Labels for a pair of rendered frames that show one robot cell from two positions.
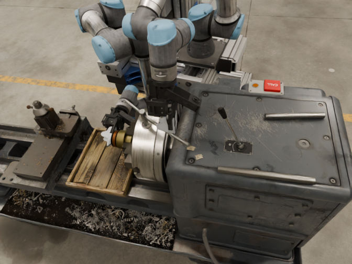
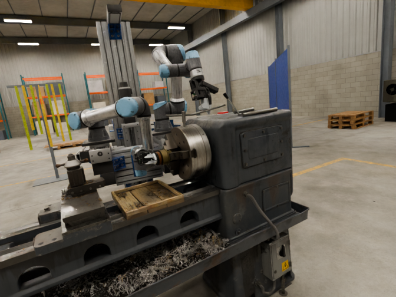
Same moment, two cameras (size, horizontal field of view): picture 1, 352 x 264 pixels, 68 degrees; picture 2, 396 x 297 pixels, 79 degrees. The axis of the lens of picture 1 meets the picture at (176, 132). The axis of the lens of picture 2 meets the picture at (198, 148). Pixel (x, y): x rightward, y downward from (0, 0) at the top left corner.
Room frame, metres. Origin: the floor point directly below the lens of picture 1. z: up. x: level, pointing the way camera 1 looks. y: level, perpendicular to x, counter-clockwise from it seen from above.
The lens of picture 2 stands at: (-0.31, 1.08, 1.37)
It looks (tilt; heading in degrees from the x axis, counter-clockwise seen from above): 11 degrees down; 312
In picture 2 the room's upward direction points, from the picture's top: 6 degrees counter-clockwise
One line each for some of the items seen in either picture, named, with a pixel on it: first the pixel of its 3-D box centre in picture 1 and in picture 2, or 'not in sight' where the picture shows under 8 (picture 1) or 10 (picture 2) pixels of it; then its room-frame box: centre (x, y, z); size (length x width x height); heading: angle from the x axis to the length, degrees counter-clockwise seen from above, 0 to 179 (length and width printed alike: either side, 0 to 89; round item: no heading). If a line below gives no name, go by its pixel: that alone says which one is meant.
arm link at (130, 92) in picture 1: (129, 96); (138, 152); (1.00, 0.21, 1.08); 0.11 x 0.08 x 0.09; 160
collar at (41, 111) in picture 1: (40, 108); (72, 162); (0.95, 0.63, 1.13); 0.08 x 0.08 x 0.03
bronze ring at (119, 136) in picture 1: (123, 139); (163, 157); (0.73, 0.23, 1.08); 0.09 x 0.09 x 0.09; 71
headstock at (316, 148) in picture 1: (250, 155); (237, 142); (0.57, -0.29, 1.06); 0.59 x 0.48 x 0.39; 71
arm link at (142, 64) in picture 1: (147, 70); (146, 132); (1.04, 0.09, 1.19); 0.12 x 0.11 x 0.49; 22
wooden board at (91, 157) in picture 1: (108, 158); (145, 196); (0.77, 0.36, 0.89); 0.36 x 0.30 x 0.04; 161
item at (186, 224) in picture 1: (235, 212); (243, 227); (0.57, -0.29, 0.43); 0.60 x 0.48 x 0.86; 71
